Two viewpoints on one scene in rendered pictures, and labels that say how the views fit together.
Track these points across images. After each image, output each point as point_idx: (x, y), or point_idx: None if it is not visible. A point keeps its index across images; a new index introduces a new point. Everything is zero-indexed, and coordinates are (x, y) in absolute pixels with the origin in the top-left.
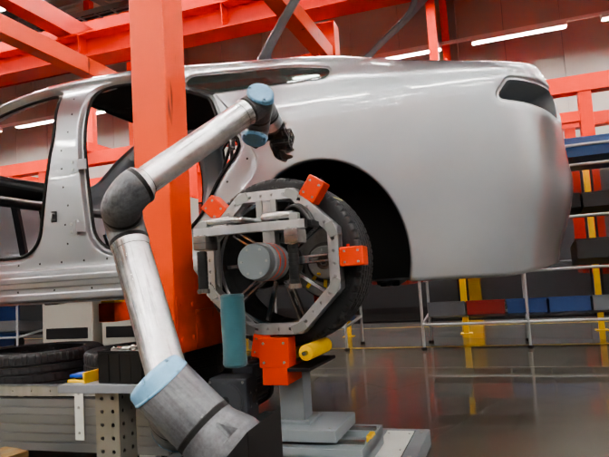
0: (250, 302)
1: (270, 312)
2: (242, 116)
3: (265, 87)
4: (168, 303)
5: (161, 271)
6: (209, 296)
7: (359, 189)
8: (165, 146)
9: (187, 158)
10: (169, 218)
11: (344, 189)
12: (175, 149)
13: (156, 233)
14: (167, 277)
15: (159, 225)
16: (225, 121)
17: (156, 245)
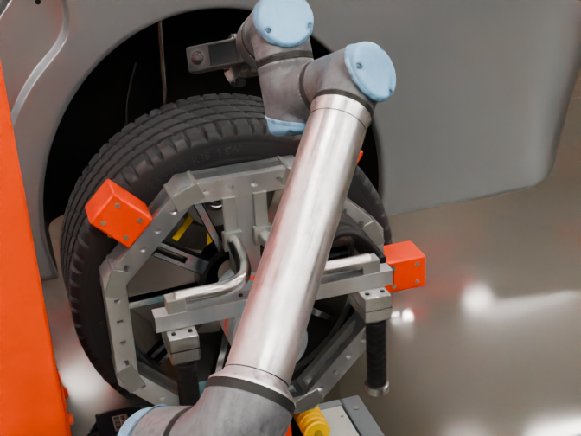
0: (149, 339)
1: (221, 367)
2: (361, 144)
3: (379, 54)
4: (51, 429)
5: (27, 375)
6: (127, 387)
7: (229, 17)
8: (0, 106)
9: (316, 297)
10: (32, 269)
11: (200, 20)
12: (299, 289)
13: (2, 303)
14: (42, 384)
15: (9, 285)
16: (346, 172)
17: (5, 326)
